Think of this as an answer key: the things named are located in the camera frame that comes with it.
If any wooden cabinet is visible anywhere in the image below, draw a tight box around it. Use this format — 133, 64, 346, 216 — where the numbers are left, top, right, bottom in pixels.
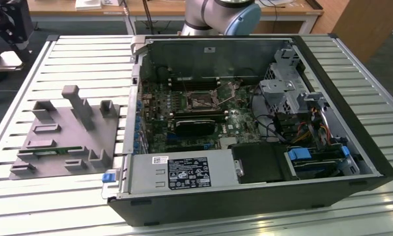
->
310, 0, 393, 64

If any black RAM slot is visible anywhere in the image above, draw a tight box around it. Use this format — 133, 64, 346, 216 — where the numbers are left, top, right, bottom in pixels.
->
171, 110, 225, 120

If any black label sticker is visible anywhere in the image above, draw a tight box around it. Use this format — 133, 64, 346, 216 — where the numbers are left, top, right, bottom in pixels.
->
167, 157, 211, 190

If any green motherboard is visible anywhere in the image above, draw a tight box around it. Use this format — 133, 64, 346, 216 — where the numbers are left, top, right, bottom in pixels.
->
138, 78, 266, 154

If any silver power supply unit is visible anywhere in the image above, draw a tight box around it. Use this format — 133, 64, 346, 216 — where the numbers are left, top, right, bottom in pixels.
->
129, 154, 238, 196

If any coloured wire bundle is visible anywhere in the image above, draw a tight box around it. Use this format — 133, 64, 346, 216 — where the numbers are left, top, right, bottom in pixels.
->
294, 108, 331, 146

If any CPU socket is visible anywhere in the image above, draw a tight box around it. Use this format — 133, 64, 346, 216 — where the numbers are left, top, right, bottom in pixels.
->
182, 91, 222, 111

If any black graphics card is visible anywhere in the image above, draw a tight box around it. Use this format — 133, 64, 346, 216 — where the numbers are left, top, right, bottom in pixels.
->
174, 119, 217, 138

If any black wire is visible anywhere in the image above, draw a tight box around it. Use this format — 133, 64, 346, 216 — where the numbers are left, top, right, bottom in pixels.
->
254, 114, 287, 144

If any grey plastic parts rack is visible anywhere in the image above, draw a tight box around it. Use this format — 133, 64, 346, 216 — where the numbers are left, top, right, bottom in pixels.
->
7, 85, 121, 181

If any metal socket cover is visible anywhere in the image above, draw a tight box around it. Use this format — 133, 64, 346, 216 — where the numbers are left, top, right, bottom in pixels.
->
215, 80, 246, 104

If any black plastic air shroud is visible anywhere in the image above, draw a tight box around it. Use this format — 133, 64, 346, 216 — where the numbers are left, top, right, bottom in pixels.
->
230, 144, 297, 184

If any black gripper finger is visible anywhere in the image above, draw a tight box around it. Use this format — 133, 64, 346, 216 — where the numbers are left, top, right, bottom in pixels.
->
14, 41, 33, 67

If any blue disk carrier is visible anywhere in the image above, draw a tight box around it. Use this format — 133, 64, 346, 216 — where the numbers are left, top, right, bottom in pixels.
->
286, 146, 314, 163

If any thin wire locking lever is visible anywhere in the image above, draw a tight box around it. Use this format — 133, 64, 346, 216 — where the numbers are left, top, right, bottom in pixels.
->
217, 94, 235, 106

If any white box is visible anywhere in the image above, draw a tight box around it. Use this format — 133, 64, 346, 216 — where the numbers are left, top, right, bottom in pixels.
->
74, 0, 102, 11

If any black open PC case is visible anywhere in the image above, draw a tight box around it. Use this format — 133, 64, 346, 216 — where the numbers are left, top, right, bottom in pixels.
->
101, 34, 393, 227

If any green RAM stick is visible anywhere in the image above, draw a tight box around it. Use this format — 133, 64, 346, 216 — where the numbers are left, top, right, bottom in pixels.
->
34, 147, 83, 156

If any metal drive cage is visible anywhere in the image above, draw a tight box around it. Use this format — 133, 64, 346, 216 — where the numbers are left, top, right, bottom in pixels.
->
258, 48, 326, 116

